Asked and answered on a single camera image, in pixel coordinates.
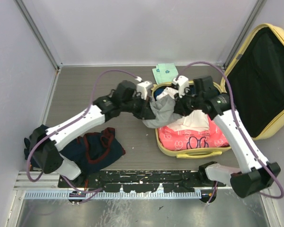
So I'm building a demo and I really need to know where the aluminium rail frame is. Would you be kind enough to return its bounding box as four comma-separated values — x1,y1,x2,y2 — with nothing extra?
14,170,215,203

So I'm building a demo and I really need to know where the pink patterned shirt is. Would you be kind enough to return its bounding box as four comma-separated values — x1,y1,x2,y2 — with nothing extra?
158,120,229,151

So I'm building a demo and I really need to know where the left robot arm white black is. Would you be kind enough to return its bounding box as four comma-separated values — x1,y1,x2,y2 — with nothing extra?
28,80,155,187

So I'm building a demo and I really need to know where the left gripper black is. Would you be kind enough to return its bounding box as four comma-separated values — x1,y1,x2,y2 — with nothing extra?
121,93,155,120

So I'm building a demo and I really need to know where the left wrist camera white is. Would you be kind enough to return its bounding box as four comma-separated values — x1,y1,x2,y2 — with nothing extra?
136,81,153,100

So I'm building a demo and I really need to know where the left aluminium corner post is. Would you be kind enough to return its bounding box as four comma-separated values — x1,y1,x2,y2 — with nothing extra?
14,0,63,70

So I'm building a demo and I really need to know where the purple cable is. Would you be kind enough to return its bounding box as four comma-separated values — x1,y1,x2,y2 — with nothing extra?
26,70,144,204
175,61,284,204

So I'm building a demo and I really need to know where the yellow suitcase black lining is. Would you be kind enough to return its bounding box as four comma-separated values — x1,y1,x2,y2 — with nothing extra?
149,23,284,158

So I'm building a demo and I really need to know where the navy garment red trim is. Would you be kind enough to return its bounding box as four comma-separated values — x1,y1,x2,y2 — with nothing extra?
61,127,125,175

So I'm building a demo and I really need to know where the right aluminium corner post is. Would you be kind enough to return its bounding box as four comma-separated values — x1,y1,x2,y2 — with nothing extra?
222,0,266,70

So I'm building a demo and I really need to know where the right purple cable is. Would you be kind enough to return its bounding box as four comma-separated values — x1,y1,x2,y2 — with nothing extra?
175,61,284,204

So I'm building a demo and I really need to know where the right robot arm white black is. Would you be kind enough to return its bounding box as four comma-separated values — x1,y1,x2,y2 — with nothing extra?
172,76,281,198

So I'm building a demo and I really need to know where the green tissue packet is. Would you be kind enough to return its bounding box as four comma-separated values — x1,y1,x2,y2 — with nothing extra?
152,63,178,84

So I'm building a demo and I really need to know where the aluminium corner post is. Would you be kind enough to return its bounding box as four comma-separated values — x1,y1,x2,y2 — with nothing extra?
14,0,63,70
222,0,266,70

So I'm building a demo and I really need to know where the blue shirt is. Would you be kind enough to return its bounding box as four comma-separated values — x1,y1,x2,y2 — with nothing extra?
153,87,165,99

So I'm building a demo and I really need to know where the white cloth garment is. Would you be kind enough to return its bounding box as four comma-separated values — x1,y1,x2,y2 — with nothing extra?
156,87,210,132

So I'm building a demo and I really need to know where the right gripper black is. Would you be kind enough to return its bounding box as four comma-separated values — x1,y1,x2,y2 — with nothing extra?
173,87,203,117

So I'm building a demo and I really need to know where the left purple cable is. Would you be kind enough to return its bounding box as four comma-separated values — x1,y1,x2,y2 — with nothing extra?
26,70,144,204

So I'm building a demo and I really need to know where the black mounting base plate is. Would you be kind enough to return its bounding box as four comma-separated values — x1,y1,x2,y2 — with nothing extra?
73,170,215,193

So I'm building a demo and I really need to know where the grey shirt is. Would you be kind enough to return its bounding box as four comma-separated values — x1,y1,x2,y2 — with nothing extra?
142,96,182,129

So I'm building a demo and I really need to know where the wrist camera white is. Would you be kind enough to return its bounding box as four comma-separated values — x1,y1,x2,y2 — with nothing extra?
136,81,153,100
172,76,189,98

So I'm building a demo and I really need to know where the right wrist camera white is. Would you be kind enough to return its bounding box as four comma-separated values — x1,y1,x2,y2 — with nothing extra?
172,76,189,98

